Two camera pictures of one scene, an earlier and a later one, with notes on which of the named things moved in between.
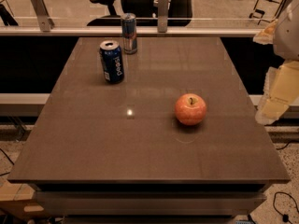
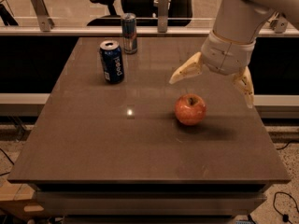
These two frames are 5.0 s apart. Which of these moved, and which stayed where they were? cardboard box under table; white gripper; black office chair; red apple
Moved: white gripper
Stayed: red apple; black office chair; cardboard box under table
